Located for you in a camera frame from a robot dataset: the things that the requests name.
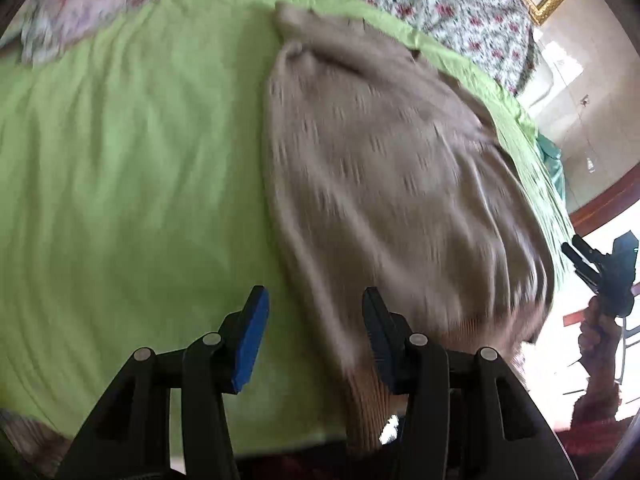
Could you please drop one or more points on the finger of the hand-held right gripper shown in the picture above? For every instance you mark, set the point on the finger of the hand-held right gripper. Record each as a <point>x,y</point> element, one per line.
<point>577,262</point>
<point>586,249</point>

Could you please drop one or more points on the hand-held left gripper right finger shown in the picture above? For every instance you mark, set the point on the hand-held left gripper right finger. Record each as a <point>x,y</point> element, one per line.
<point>382,347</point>

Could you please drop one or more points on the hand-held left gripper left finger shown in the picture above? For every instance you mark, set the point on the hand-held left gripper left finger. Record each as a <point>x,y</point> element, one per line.
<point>249,345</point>

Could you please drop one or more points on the taupe knit sweater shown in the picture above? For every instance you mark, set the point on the taupe knit sweater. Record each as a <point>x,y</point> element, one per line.
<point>390,185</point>

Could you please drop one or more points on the person's right forearm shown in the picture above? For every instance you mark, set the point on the person's right forearm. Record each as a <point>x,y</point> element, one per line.
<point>597,405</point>

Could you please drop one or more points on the person's right hand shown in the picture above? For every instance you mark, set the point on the person's right hand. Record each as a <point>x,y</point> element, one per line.
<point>594,332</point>

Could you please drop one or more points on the brown wooden trim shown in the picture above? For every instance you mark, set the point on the brown wooden trim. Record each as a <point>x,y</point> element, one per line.
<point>605,200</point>

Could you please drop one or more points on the teal cloth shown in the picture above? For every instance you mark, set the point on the teal cloth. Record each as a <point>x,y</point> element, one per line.
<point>550,165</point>

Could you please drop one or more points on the green bed sheet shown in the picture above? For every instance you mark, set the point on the green bed sheet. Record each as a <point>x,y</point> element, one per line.
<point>135,185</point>

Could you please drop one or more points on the floral print quilt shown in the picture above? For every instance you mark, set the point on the floral print quilt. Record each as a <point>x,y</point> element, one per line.
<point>450,5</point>

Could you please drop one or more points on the floral ruffled pillow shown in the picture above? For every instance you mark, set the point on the floral ruffled pillow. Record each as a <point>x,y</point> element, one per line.
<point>100,5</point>

